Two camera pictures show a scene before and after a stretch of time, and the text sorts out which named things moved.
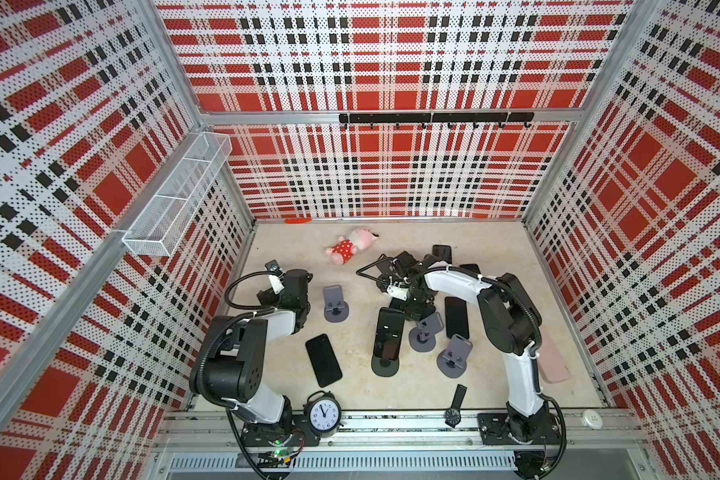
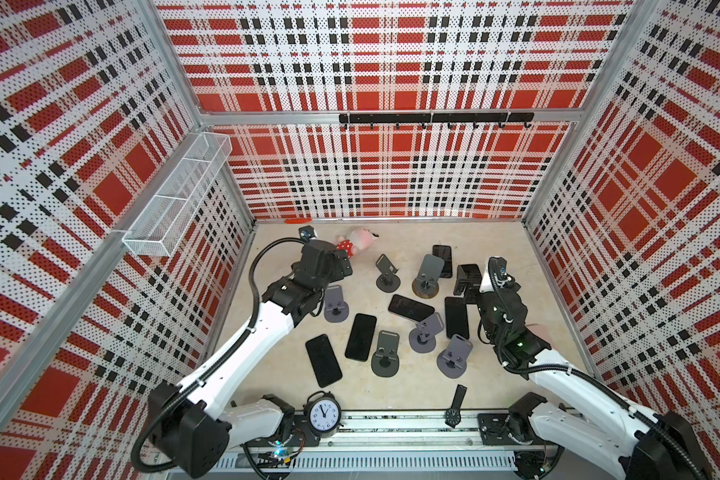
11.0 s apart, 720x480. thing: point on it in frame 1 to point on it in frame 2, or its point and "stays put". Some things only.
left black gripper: x=267 y=298 to x=337 y=271
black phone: x=389 y=333 to x=361 y=337
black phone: x=456 y=317 stays put
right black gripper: x=410 y=311 to x=463 y=282
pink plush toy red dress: x=346 y=248 stays put
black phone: x=411 y=311 stays put
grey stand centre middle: x=423 y=337 stays put
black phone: x=323 y=361 stays put
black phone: x=443 y=252 stays put
